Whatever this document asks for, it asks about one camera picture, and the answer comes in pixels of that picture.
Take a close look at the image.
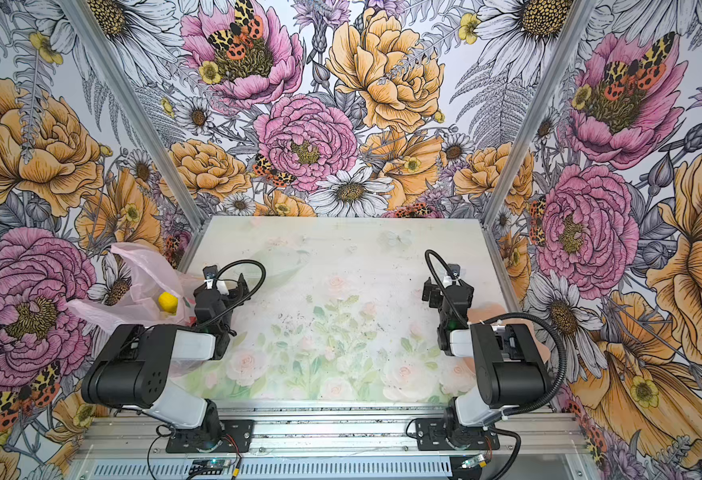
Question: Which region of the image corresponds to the yellow fake lemon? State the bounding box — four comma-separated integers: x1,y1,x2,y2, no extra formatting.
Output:
157,292,179,315

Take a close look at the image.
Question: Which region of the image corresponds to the aluminium mounting rail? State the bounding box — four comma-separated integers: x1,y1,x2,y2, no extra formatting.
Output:
75,402,586,460

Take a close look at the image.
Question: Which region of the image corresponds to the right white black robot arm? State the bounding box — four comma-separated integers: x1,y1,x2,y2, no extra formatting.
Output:
415,279,551,451

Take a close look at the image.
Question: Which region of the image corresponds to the left green circuit board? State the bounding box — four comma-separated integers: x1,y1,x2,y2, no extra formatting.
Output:
189,458,231,478

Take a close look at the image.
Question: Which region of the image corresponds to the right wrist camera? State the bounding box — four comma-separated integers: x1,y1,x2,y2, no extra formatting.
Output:
442,263,461,287

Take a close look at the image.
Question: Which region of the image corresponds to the green circuit board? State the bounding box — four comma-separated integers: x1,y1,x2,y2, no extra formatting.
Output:
189,458,231,478
461,454,487,470

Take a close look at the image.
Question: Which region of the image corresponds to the aluminium corner post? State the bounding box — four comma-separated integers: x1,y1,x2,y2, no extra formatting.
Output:
56,0,208,230
481,0,597,228

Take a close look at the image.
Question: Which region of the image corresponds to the right black corrugated cable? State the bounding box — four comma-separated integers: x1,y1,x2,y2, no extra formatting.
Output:
425,249,568,416

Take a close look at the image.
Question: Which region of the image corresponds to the white slotted cable duct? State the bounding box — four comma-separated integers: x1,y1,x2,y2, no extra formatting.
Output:
86,457,454,480

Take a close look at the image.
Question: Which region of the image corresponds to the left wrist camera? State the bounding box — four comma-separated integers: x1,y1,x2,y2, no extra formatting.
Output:
203,265,219,290

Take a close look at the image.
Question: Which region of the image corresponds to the pink plastic bag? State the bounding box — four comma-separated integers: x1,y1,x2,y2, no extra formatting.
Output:
67,243,203,333

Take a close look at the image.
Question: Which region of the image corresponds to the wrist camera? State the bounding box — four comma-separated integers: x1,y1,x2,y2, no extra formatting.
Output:
442,263,461,287
203,265,219,290

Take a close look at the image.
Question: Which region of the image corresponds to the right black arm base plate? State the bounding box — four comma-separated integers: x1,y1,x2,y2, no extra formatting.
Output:
406,417,500,451

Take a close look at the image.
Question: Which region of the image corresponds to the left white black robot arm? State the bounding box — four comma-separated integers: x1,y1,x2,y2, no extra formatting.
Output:
81,275,250,453

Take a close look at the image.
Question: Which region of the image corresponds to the left aluminium corner post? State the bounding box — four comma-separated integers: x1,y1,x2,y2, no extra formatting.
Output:
56,0,208,230

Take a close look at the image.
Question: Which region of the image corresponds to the right aluminium corner post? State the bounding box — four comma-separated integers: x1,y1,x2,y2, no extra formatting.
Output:
481,0,597,228

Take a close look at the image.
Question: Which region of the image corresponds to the right green circuit board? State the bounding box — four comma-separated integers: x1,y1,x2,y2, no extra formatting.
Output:
461,454,487,470

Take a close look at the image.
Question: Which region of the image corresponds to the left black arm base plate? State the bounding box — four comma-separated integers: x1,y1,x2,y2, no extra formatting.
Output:
165,420,255,454

